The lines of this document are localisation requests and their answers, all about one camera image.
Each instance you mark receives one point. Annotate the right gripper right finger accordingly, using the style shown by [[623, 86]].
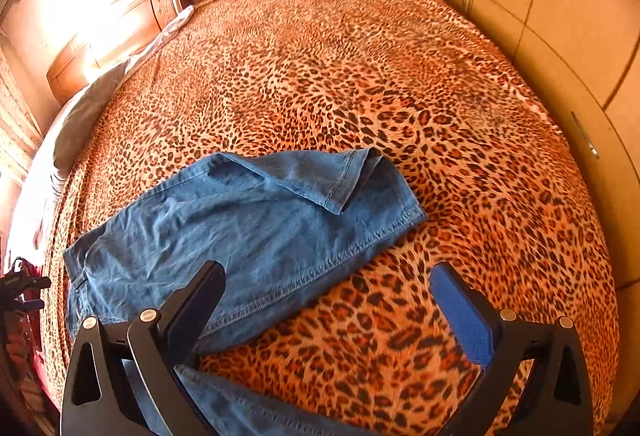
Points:
[[556, 399]]

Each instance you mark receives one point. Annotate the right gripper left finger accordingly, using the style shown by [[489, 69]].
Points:
[[118, 371]]

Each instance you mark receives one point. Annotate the blue denim jeans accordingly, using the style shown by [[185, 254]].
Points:
[[286, 227]]

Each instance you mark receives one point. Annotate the red dark clothes pile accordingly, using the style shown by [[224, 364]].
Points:
[[20, 306]]

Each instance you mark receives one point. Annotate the leopard print bedspread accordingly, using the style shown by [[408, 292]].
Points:
[[504, 202]]

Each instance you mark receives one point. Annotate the grey white pillow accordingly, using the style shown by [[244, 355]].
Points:
[[69, 133]]

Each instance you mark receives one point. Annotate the patterned window curtain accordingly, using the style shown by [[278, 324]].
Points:
[[20, 136]]

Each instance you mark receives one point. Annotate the wooden headboard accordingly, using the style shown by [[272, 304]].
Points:
[[122, 29]]

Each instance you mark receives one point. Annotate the beige wardrobe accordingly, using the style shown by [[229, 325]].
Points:
[[582, 56]]

